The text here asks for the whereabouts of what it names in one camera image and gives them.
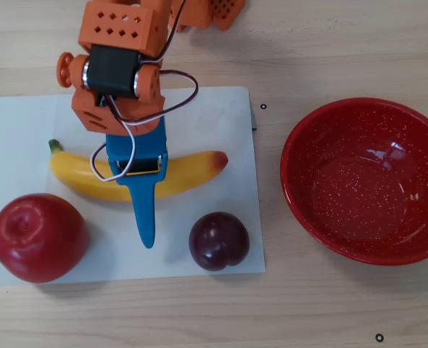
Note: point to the small grey tape strip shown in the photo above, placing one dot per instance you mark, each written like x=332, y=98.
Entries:
x=254, y=122

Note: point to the dark purple toy plum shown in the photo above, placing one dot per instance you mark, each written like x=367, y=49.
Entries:
x=218, y=241

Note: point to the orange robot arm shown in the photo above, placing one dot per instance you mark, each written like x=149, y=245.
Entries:
x=119, y=29

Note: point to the yellow toy banana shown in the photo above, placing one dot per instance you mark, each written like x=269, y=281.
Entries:
x=192, y=170

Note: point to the red speckled enamel bowl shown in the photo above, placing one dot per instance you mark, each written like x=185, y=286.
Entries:
x=362, y=181

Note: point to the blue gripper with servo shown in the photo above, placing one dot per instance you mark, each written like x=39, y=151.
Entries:
x=149, y=145

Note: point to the white paper sheet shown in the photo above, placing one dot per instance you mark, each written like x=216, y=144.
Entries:
x=18, y=145

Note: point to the red toy apple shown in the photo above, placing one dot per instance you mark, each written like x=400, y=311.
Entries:
x=40, y=237

